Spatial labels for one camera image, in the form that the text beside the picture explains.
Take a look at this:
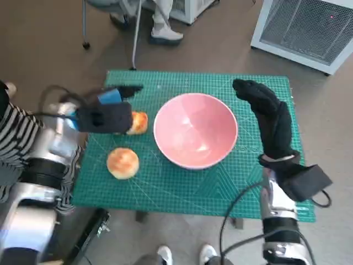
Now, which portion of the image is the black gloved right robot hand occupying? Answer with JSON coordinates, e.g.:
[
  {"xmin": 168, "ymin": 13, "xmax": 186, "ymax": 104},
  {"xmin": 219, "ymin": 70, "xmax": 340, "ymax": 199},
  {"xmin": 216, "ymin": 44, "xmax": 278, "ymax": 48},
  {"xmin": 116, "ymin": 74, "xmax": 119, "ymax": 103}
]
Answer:
[{"xmin": 232, "ymin": 79, "xmax": 294, "ymax": 159}]

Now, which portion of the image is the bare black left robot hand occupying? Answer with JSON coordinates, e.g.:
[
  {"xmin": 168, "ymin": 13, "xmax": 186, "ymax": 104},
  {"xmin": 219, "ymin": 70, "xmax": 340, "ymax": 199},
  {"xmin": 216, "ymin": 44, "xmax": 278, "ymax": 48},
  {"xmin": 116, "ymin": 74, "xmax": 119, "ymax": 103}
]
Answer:
[{"xmin": 89, "ymin": 84, "xmax": 145, "ymax": 107}]

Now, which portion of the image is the long twisted toy bread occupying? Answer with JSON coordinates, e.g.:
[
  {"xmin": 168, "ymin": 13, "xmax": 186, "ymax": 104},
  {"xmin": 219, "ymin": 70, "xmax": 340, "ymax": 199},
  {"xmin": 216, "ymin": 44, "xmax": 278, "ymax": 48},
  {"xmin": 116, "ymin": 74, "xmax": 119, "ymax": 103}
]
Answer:
[{"xmin": 125, "ymin": 110, "xmax": 149, "ymax": 135}]

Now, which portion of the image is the round toy bread bun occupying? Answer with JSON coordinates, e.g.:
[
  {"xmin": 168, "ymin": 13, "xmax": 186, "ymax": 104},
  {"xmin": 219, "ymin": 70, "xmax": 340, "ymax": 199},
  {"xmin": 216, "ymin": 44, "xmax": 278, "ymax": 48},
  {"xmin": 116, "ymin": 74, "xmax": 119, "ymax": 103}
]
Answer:
[{"xmin": 106, "ymin": 147, "xmax": 140, "ymax": 180}]

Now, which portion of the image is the pink bowl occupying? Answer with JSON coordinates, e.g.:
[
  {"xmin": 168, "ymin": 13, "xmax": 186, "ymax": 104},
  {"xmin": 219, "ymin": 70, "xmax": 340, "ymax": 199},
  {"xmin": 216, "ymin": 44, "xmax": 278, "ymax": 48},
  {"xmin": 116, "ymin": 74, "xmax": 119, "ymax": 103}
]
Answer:
[{"xmin": 153, "ymin": 93, "xmax": 239, "ymax": 171}]

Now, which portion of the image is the grey chair with metal legs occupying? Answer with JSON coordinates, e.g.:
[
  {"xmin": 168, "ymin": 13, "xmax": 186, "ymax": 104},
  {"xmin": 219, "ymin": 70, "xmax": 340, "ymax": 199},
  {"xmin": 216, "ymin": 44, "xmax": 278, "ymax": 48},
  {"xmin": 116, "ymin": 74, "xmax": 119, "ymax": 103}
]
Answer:
[{"xmin": 82, "ymin": 0, "xmax": 144, "ymax": 70}]

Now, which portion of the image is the person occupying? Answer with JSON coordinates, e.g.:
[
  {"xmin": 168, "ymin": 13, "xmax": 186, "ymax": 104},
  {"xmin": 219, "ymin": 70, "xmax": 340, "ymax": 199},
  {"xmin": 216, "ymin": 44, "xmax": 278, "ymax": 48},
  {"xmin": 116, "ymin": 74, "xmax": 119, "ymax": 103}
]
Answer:
[
  {"xmin": 0, "ymin": 79, "xmax": 83, "ymax": 215},
  {"xmin": 109, "ymin": 0, "xmax": 184, "ymax": 45}
]

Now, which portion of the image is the white appliance with mesh grille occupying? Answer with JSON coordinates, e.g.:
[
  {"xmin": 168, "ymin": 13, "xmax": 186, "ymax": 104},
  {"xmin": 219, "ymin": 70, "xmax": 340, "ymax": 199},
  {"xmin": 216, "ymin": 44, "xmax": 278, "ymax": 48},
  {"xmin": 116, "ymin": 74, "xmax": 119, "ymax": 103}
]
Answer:
[{"xmin": 250, "ymin": 0, "xmax": 353, "ymax": 77}]

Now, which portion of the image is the green cutting mat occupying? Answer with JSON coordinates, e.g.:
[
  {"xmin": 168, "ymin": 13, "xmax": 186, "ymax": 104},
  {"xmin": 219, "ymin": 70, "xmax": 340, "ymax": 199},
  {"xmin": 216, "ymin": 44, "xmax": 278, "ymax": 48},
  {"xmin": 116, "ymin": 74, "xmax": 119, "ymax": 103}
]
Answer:
[{"xmin": 71, "ymin": 70, "xmax": 317, "ymax": 223}]

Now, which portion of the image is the white cabinet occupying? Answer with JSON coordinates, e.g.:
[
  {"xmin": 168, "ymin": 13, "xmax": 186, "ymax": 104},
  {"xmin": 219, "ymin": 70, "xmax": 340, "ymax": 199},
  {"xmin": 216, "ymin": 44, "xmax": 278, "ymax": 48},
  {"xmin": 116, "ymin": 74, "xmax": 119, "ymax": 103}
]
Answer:
[{"xmin": 169, "ymin": 0, "xmax": 218, "ymax": 25}]

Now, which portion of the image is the black metal stand bar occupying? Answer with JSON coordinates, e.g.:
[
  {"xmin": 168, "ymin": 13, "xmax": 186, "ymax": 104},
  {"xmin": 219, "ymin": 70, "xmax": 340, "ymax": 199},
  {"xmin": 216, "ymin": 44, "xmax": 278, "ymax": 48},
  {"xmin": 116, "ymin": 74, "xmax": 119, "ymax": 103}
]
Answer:
[{"xmin": 68, "ymin": 208, "xmax": 111, "ymax": 265}]

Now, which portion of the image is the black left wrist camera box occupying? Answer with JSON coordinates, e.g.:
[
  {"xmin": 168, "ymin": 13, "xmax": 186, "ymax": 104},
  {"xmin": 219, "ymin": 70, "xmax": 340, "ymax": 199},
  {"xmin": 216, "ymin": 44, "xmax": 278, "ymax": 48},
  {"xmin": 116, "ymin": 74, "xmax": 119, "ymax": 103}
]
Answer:
[{"xmin": 76, "ymin": 102, "xmax": 133, "ymax": 135}]

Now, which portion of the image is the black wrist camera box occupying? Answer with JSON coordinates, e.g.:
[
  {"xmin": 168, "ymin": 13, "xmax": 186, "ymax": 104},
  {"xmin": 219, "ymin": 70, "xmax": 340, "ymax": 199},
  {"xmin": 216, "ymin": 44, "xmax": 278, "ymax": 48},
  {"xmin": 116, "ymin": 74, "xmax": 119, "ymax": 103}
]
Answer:
[
  {"xmin": 76, "ymin": 102, "xmax": 133, "ymax": 135},
  {"xmin": 281, "ymin": 164, "xmax": 333, "ymax": 202}
]

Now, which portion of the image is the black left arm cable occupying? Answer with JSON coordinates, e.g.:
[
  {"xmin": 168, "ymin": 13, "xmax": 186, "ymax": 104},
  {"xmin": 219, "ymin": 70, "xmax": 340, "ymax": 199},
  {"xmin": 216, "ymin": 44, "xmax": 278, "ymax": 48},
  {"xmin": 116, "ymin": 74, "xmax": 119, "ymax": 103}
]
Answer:
[{"xmin": 41, "ymin": 84, "xmax": 94, "ymax": 118}]

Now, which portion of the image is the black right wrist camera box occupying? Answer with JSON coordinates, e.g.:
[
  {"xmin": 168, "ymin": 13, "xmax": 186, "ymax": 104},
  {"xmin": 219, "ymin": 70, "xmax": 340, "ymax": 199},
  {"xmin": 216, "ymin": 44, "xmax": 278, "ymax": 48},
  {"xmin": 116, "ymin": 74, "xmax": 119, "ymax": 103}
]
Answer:
[{"xmin": 281, "ymin": 164, "xmax": 333, "ymax": 202}]

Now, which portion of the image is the black camera cable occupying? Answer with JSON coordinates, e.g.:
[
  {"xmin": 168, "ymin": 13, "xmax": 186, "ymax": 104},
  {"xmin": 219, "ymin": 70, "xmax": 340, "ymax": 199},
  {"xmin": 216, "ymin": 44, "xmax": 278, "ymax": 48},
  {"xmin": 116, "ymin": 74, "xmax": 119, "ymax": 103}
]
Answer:
[{"xmin": 310, "ymin": 189, "xmax": 331, "ymax": 207}]

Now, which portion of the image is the thin black cable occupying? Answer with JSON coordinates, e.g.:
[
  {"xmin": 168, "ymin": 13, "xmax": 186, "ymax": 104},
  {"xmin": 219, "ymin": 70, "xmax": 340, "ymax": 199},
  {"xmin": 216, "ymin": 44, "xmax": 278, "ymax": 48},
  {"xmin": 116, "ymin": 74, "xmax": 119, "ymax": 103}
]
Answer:
[{"xmin": 220, "ymin": 182, "xmax": 263, "ymax": 265}]

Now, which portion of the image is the thick black cable loop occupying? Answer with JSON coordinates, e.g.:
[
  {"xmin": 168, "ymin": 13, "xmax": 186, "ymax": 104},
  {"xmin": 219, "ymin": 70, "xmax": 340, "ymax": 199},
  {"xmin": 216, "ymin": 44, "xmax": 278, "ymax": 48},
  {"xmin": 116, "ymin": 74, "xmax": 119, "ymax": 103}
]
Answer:
[{"xmin": 222, "ymin": 229, "xmax": 317, "ymax": 265}]

